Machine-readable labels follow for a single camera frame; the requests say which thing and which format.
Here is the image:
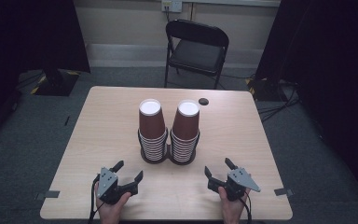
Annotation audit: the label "white wall outlet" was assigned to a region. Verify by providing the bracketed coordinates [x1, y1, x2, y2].
[161, 0, 183, 13]

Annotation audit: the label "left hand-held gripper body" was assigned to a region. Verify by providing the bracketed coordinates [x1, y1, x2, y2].
[96, 167, 138, 205]

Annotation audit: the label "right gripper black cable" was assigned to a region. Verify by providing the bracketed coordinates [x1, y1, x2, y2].
[238, 196, 254, 224]

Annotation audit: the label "grey tape strip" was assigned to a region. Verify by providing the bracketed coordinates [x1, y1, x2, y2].
[273, 188, 294, 197]
[35, 189, 61, 201]

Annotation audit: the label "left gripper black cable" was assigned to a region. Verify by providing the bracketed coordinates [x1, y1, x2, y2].
[88, 174, 102, 224]

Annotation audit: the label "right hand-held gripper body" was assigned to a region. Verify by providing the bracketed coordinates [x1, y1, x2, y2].
[207, 167, 261, 202]

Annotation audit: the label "black floor cables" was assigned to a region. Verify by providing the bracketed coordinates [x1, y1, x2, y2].
[257, 80, 302, 123]

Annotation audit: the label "black stand base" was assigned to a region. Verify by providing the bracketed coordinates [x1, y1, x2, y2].
[245, 77, 293, 102]
[31, 68, 80, 97]

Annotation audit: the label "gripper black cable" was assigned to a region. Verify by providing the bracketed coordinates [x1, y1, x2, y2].
[238, 196, 254, 224]
[88, 174, 102, 224]

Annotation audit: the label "person's right hand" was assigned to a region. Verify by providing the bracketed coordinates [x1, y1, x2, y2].
[217, 186, 251, 224]

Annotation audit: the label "person's left hand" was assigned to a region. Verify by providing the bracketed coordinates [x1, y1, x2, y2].
[94, 184, 132, 224]

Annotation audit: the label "stack of brown paper cups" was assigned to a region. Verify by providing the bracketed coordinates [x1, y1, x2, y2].
[171, 99, 200, 163]
[138, 98, 169, 162]

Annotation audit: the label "black folding chair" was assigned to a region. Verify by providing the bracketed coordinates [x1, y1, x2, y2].
[163, 19, 230, 91]

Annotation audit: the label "black curtain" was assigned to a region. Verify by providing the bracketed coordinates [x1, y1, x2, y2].
[255, 0, 358, 206]
[0, 0, 91, 147]

